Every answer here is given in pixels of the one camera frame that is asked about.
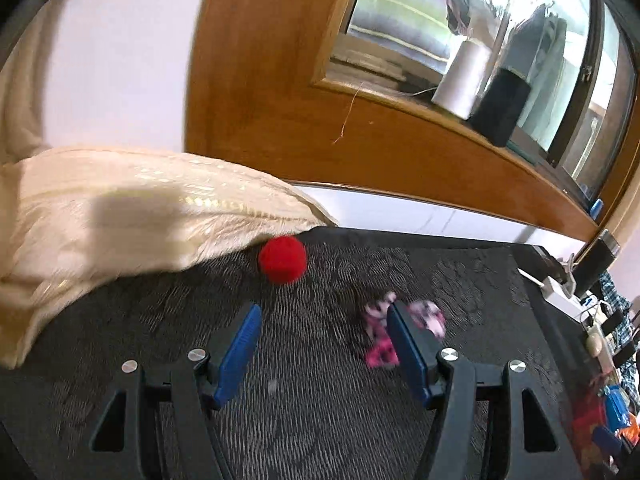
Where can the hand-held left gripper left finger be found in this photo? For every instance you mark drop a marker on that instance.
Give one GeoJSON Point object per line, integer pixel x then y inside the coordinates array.
{"type": "Point", "coordinates": [240, 350]}

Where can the white power adapter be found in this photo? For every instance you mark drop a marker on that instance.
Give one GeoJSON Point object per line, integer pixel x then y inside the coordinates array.
{"type": "Point", "coordinates": [557, 292]}

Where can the orange object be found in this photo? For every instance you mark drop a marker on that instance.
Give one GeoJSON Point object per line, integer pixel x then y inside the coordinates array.
{"type": "Point", "coordinates": [632, 427]}

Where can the beige pillow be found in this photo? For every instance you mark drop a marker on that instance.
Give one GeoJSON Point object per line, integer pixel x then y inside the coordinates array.
{"type": "Point", "coordinates": [125, 220]}

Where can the blue toy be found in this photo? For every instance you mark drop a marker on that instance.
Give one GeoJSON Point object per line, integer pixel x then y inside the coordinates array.
{"type": "Point", "coordinates": [617, 407]}

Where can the black rectangular box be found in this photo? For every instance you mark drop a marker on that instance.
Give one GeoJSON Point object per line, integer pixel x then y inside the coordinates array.
{"type": "Point", "coordinates": [597, 262]}

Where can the red cloth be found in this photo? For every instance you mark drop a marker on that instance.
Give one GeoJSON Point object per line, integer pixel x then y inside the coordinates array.
{"type": "Point", "coordinates": [590, 430]}

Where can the wooden window frame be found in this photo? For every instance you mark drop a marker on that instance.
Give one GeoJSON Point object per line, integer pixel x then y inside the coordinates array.
{"type": "Point", "coordinates": [260, 85]}

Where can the beige curtain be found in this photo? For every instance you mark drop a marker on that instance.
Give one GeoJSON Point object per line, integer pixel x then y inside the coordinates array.
{"type": "Point", "coordinates": [25, 100]}

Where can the plaid cloth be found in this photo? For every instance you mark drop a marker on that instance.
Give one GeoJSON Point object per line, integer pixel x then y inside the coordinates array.
{"type": "Point", "coordinates": [620, 300]}

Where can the black thread spool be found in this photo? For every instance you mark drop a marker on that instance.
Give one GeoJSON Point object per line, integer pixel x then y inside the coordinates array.
{"type": "Point", "coordinates": [500, 110]}

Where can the pink patterned plush toy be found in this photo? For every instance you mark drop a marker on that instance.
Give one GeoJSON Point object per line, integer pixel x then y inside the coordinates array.
{"type": "Point", "coordinates": [375, 325]}

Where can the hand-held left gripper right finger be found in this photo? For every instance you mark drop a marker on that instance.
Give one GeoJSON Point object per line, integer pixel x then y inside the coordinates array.
{"type": "Point", "coordinates": [407, 350]}

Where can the white thread spool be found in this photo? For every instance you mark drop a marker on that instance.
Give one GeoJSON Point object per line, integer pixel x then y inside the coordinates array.
{"type": "Point", "coordinates": [462, 80]}

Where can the small blue object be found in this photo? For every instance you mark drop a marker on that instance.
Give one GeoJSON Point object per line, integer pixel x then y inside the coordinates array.
{"type": "Point", "coordinates": [596, 208]}

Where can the beige oval object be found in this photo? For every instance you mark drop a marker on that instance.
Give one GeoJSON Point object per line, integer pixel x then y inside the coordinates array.
{"type": "Point", "coordinates": [594, 346]}

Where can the red ball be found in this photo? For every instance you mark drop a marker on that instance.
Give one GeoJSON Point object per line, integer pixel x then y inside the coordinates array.
{"type": "Point", "coordinates": [282, 260]}

